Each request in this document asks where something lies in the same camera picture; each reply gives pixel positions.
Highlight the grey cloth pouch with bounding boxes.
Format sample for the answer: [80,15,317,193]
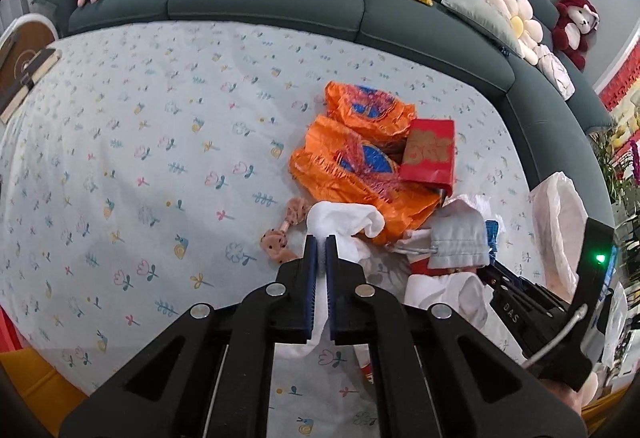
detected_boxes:
[425,202,489,270]

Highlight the trash bin with plastic liner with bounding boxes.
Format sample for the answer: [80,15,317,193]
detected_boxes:
[529,171,588,302]

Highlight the right hand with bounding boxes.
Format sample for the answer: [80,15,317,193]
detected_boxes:
[540,372,599,414]

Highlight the brown scrunchie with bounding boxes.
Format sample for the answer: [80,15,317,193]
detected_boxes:
[260,197,310,265]

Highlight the orange snack bag lower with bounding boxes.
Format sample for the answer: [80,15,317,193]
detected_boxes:
[288,115,440,246]

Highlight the orange snack bag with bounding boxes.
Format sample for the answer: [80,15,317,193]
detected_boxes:
[324,81,416,153]
[288,115,440,246]

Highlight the potted orchid plants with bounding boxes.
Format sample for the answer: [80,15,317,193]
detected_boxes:
[590,129,639,210]

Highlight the red gift box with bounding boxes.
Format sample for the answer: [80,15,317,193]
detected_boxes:
[399,119,456,197]

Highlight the orange snack bag upper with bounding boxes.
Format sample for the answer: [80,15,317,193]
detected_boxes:
[324,81,416,153]

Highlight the floral light blue tablecloth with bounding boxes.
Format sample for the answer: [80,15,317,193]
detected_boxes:
[0,19,549,438]

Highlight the yellow chair seat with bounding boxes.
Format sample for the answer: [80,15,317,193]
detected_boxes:
[1,348,88,437]

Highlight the white marbled pillow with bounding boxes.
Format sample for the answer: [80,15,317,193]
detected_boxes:
[534,44,575,101]

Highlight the daisy flower pillow on sofa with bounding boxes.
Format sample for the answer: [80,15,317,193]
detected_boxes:
[485,0,544,66]

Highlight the red teddy bear plush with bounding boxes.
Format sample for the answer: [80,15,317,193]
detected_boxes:
[552,0,600,72]

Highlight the light blue cushion right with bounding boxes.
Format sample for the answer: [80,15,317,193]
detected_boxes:
[440,0,522,56]

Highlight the dark green sectional sofa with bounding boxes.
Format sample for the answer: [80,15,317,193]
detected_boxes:
[35,0,613,223]

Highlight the white round side table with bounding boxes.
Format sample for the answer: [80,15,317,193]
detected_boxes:
[1,13,58,112]

